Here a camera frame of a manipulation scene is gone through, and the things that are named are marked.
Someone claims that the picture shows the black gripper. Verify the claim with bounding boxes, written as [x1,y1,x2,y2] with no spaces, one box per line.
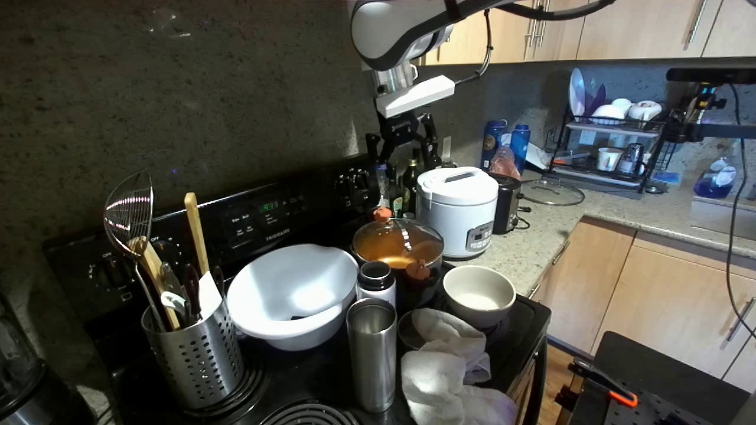
[363,114,445,184]

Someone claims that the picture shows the glass pot lid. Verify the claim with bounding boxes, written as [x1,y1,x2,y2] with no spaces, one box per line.
[350,214,447,273]

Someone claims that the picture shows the dark glass bottle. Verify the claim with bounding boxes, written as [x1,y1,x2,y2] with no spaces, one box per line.
[399,161,422,220]

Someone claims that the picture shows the blue bottle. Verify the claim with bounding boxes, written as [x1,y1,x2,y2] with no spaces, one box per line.
[507,120,534,172]
[480,116,515,179]

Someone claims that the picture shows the black canister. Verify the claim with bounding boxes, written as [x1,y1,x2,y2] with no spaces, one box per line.
[492,172,526,237]

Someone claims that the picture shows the glass pan lid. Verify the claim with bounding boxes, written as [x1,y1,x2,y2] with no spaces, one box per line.
[517,174,589,210]

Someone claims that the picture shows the black electric stove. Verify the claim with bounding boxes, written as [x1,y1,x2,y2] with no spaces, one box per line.
[43,155,552,425]

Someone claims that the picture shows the small white ceramic bowl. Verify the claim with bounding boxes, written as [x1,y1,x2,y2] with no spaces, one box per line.
[440,265,520,328]

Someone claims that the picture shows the large white bowl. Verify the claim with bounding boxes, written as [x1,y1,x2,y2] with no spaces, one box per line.
[224,242,361,354]

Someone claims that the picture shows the blue white plate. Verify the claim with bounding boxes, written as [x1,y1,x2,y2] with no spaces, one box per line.
[566,67,592,120]

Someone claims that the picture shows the black dish rack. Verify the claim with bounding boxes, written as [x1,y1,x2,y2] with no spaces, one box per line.
[550,96,670,196]

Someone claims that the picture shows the white dish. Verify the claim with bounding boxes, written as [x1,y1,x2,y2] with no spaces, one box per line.
[627,96,666,127]
[589,95,636,127]

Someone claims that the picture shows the steel tumbler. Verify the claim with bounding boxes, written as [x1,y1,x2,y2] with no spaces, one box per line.
[342,297,402,415]

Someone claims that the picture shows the white cloth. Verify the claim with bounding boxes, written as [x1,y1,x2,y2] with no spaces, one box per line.
[399,304,521,425]

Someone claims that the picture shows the wooden upper cabinets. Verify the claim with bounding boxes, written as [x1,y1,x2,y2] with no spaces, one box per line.
[420,0,756,69]

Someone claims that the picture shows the wooden spoon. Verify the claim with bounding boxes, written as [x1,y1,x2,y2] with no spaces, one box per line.
[136,233,187,332]

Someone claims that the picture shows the steel ladle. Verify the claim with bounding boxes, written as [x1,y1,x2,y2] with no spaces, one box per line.
[102,172,172,317]

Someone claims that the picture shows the black coil burner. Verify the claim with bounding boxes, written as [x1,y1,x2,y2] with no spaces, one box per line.
[254,400,363,425]

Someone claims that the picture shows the steel perforated utensil holder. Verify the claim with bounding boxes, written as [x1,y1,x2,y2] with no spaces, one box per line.
[139,297,246,412]

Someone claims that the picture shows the wooden base cabinets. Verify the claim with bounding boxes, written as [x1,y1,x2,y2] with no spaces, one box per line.
[530,214,756,396]

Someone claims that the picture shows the blue plastic item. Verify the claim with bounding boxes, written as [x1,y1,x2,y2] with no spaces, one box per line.
[692,155,741,200]

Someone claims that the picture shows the black work table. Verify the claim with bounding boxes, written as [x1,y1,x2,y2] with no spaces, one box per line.
[552,328,754,425]

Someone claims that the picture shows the black steel kitchen appliance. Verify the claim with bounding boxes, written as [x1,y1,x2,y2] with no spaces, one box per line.
[0,294,84,425]

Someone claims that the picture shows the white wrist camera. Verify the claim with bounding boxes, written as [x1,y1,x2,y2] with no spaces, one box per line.
[374,74,458,120]

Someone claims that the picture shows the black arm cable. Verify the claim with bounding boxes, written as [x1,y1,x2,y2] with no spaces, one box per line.
[445,0,617,80]

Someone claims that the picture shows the wooden handled white spatula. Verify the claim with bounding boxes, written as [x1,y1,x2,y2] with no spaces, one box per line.
[181,190,226,321]

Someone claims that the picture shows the black camera stand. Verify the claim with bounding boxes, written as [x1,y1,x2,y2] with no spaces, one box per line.
[663,67,756,144]

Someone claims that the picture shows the orange handled clamp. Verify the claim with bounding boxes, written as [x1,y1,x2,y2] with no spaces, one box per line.
[564,358,643,412]

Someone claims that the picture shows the black hanging cable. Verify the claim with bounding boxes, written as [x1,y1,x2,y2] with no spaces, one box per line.
[723,80,756,317]

